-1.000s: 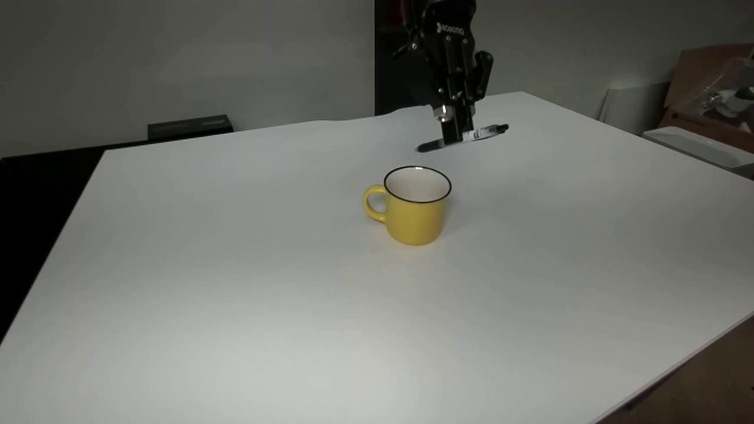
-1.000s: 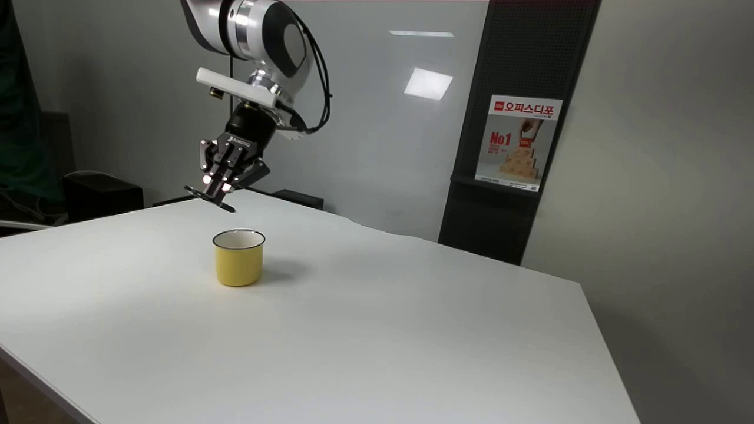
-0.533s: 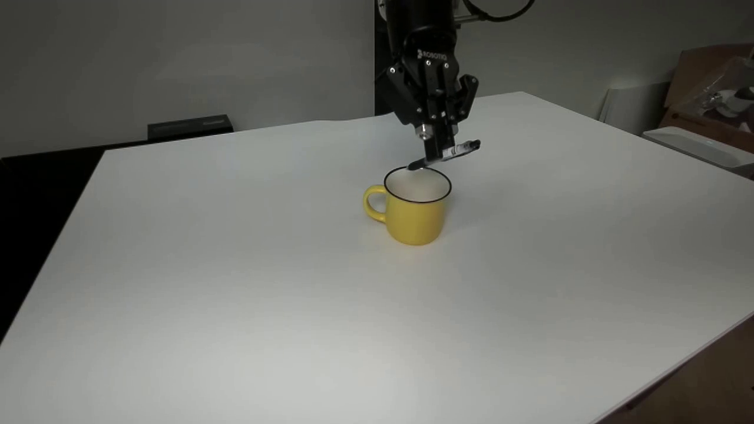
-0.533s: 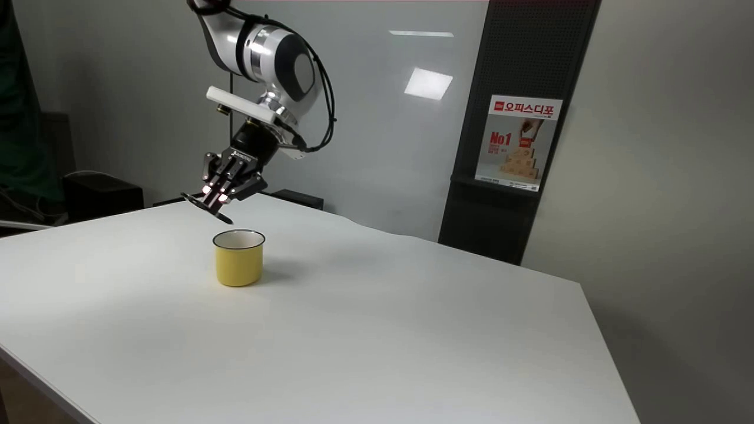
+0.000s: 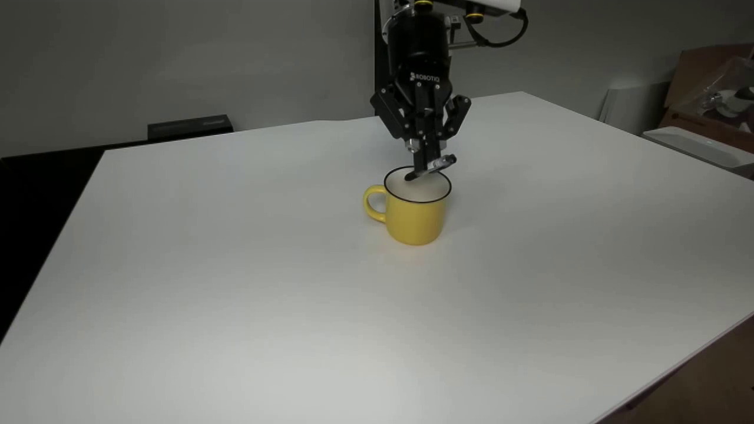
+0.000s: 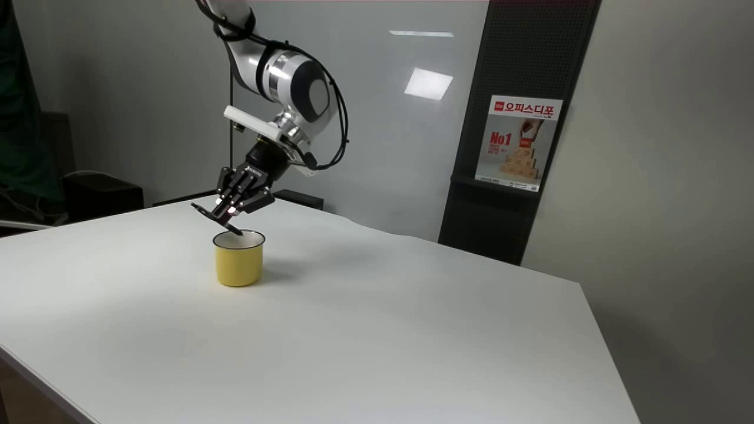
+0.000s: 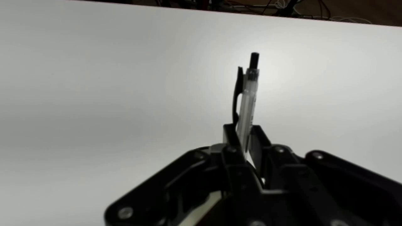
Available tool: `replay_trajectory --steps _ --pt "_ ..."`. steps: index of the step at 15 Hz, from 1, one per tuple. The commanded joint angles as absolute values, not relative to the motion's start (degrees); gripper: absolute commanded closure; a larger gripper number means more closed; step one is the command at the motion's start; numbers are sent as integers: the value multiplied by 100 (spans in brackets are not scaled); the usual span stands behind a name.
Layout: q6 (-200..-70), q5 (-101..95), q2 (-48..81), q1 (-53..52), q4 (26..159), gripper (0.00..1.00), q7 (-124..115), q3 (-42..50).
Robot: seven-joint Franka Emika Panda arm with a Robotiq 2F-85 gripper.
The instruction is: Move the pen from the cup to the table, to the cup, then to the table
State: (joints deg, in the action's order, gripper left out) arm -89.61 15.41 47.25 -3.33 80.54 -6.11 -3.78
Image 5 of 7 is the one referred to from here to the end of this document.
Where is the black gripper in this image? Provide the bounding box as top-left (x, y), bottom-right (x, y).
top-left (369, 2), bottom-right (472, 169)

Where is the black box behind table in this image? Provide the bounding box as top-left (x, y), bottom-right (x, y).
top-left (149, 116), bottom-right (234, 142)

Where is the black and silver pen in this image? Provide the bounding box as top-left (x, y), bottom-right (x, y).
top-left (404, 153), bottom-right (457, 182)

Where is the brown cardboard box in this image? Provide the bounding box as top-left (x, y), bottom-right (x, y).
top-left (662, 46), bottom-right (754, 153)

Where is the dark pillar with poster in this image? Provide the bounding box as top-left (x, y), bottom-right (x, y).
top-left (369, 0), bottom-right (390, 116)

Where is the white foam board stack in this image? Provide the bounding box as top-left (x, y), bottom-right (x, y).
top-left (644, 127), bottom-right (754, 169)

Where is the yellow enamel mug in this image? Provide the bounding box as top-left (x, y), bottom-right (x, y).
top-left (361, 168), bottom-right (453, 245)

